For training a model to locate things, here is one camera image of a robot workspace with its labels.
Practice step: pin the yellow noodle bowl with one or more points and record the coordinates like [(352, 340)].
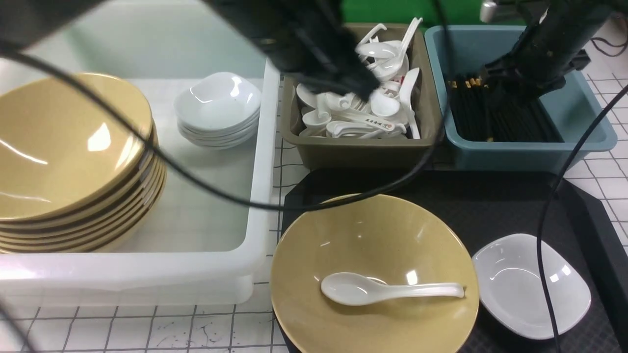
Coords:
[(391, 241)]

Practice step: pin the white ceramic soup spoon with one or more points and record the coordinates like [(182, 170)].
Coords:
[(352, 289)]

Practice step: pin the white square sauce dish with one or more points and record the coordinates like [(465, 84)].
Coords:
[(511, 290)]

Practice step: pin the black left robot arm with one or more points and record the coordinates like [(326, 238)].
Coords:
[(304, 39)]

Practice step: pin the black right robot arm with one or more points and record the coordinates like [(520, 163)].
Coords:
[(550, 47)]

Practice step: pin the olive brown plastic bin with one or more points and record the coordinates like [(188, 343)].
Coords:
[(369, 153)]

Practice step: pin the stack of white dishes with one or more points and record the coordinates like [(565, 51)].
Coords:
[(220, 112)]

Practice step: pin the black plastic serving tray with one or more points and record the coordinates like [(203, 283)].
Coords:
[(481, 207)]

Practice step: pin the black chopsticks bundle gold bands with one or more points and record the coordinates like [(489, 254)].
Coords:
[(475, 120)]

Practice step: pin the teal plastic bin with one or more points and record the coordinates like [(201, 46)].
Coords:
[(571, 108)]

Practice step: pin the stack of yellow bowls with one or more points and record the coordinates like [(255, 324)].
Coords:
[(72, 179)]

